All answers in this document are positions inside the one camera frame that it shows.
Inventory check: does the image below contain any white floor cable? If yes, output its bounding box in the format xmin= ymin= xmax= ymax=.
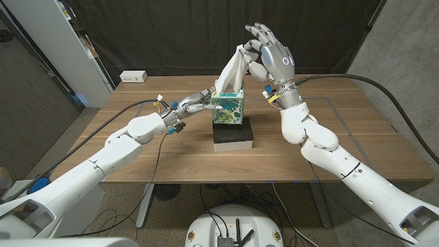
xmin=270 ymin=181 xmax=320 ymax=247

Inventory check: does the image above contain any black curtain backdrop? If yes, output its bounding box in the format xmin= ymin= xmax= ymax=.
xmin=64 ymin=0 xmax=383 ymax=86

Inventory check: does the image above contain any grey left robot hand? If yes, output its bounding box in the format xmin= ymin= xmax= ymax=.
xmin=158 ymin=87 xmax=224 ymax=130

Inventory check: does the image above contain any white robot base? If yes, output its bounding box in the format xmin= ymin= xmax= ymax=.
xmin=185 ymin=204 xmax=285 ymax=247

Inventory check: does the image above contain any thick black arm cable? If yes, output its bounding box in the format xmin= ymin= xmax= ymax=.
xmin=0 ymin=99 xmax=169 ymax=204
xmin=294 ymin=73 xmax=439 ymax=165

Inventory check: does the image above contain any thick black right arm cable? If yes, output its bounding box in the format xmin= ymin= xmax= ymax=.
xmin=294 ymin=73 xmax=439 ymax=165

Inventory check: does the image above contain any white cabinet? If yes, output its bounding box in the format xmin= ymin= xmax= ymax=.
xmin=1 ymin=0 xmax=116 ymax=108

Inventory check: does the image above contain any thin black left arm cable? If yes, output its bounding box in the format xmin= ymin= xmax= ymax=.
xmin=58 ymin=132 xmax=171 ymax=238

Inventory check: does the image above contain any grey table leg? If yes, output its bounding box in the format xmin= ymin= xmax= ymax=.
xmin=310 ymin=182 xmax=333 ymax=229

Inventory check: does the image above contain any white robot head edge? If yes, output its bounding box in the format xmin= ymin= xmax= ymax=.
xmin=0 ymin=236 xmax=140 ymax=247

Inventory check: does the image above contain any white table leg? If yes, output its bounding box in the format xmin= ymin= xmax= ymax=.
xmin=135 ymin=183 xmax=155 ymax=230

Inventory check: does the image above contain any white power strip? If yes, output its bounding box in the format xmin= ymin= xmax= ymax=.
xmin=119 ymin=70 xmax=149 ymax=84

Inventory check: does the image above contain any teal floral tissue box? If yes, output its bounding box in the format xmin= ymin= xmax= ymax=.
xmin=209 ymin=87 xmax=245 ymax=125

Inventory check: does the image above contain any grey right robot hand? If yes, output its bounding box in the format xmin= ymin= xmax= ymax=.
xmin=238 ymin=22 xmax=303 ymax=111

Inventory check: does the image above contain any white tissue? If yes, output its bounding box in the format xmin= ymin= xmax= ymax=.
xmin=214 ymin=43 xmax=260 ymax=93

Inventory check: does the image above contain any black and white box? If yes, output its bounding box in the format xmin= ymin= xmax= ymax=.
xmin=212 ymin=117 xmax=254 ymax=153

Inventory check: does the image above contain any blue foot pedal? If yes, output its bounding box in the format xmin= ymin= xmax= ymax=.
xmin=26 ymin=175 xmax=51 ymax=196

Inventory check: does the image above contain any black round floor fan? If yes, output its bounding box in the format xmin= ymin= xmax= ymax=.
xmin=153 ymin=183 xmax=182 ymax=202

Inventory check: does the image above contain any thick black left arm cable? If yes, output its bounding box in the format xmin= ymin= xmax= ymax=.
xmin=0 ymin=99 xmax=169 ymax=204

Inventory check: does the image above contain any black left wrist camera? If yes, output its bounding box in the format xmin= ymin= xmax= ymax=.
xmin=167 ymin=121 xmax=187 ymax=135

